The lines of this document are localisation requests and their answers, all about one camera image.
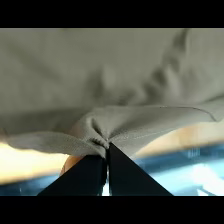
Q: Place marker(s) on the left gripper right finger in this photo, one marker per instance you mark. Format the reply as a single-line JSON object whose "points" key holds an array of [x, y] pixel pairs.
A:
{"points": [[131, 176]]}

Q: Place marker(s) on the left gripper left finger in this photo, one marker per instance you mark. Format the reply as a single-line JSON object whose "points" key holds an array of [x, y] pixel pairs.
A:
{"points": [[81, 178]]}

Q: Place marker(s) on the beige T-shirt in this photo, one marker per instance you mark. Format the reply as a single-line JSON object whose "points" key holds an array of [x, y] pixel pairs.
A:
{"points": [[110, 80]]}

